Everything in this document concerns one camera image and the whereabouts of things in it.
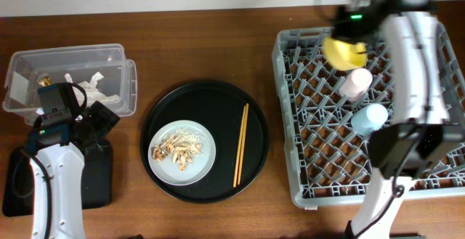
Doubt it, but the white napkin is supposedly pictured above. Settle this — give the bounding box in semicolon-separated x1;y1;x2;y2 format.
64;72;119;106

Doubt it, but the yellow bowl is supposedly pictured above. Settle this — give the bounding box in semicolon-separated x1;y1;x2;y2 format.
322;36;368;71

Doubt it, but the pink cup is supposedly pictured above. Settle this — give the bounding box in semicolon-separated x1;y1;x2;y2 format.
339;68;373;102

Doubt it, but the brown snack wrapper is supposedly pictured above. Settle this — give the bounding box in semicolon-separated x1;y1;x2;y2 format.
37;76;52;86

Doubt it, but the grey plate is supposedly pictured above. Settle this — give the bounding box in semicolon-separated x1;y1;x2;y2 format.
147;120;216;186

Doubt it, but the food scraps pile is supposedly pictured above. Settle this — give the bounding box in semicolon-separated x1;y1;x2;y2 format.
150;129;203;171

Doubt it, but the blue cup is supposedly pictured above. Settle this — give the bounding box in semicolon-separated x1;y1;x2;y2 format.
351;103;388;137

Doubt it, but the wooden chopstick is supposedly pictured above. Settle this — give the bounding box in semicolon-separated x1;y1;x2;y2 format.
236;103;249;186
232;105;247;188

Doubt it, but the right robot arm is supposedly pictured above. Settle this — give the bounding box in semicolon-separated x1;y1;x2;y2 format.
323;0;464;238

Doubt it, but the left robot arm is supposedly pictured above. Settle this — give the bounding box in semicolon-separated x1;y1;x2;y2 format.
25;102;120;238

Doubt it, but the grey dishwasher rack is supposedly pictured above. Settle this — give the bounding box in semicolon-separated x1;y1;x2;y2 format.
272;23;464;209

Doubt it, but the black rectangular tray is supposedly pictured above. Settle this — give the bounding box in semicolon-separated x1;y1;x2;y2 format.
2;139;113;217

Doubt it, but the clear plastic bin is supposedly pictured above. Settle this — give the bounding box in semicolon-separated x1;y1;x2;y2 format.
2;44;137;125

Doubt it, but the black round tray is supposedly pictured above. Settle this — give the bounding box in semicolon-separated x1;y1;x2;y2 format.
139;81;270;204

